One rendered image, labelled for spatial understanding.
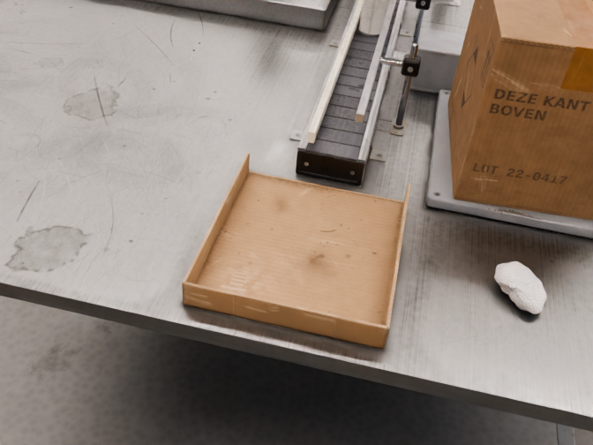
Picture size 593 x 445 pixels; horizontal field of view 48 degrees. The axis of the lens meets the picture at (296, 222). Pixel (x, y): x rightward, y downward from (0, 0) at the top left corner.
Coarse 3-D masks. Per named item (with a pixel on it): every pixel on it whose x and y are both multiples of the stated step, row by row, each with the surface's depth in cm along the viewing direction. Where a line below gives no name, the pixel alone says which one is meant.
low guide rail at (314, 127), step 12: (360, 0) 144; (360, 12) 139; (348, 36) 129; (348, 48) 128; (336, 60) 121; (336, 72) 118; (324, 96) 111; (324, 108) 108; (312, 120) 105; (312, 132) 102
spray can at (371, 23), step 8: (368, 0) 134; (376, 0) 133; (384, 0) 133; (368, 8) 135; (376, 8) 134; (384, 8) 135; (368, 16) 135; (376, 16) 135; (384, 16) 136; (360, 24) 138; (368, 24) 136; (376, 24) 136; (360, 32) 139; (368, 32) 138; (376, 32) 138
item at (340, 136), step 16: (352, 48) 133; (368, 48) 134; (384, 48) 135; (352, 64) 128; (368, 64) 128; (352, 80) 123; (336, 96) 118; (352, 96) 119; (336, 112) 114; (352, 112) 114; (368, 112) 115; (320, 128) 110; (336, 128) 110; (352, 128) 111; (320, 144) 106; (336, 144) 107; (352, 144) 107; (352, 160) 104
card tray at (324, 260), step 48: (240, 192) 102; (288, 192) 103; (336, 192) 104; (240, 240) 94; (288, 240) 95; (336, 240) 96; (384, 240) 97; (192, 288) 82; (240, 288) 87; (288, 288) 88; (336, 288) 89; (384, 288) 89; (336, 336) 82; (384, 336) 80
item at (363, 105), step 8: (392, 0) 133; (392, 8) 130; (384, 24) 124; (384, 32) 121; (384, 40) 118; (376, 48) 116; (376, 56) 113; (376, 64) 111; (368, 72) 109; (376, 72) 111; (368, 80) 106; (368, 88) 104; (368, 96) 103; (360, 104) 100; (360, 112) 99; (360, 120) 99
